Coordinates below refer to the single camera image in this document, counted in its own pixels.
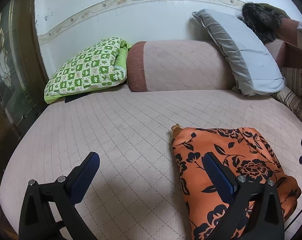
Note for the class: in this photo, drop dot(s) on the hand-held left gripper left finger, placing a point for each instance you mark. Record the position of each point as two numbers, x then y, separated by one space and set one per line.
89 167

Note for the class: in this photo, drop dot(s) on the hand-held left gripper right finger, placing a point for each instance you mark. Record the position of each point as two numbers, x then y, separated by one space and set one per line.
216 170

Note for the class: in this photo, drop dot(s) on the orange floral shirt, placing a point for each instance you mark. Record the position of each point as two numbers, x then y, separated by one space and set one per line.
241 160

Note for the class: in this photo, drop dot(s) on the striped beige cushion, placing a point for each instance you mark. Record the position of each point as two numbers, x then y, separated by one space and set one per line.
295 92

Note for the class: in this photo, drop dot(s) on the pink quilted sofa seat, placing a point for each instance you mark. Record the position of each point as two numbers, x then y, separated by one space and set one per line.
121 125

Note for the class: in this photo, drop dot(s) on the brown cardboard box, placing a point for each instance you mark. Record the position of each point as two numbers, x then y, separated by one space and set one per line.
297 52

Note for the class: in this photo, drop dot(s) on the green checked pillow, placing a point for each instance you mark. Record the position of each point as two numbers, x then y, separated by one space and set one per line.
88 67

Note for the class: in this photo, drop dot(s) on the grey blue pillow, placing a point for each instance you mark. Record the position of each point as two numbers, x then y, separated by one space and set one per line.
245 55

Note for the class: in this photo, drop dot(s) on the pink bolster cushion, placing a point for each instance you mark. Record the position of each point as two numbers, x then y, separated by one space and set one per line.
181 65

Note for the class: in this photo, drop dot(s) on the wooden door with stained glass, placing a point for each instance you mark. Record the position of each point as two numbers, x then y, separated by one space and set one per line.
11 80

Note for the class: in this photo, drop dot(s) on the dark fur-trimmed jacket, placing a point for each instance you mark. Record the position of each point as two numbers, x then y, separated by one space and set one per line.
260 20

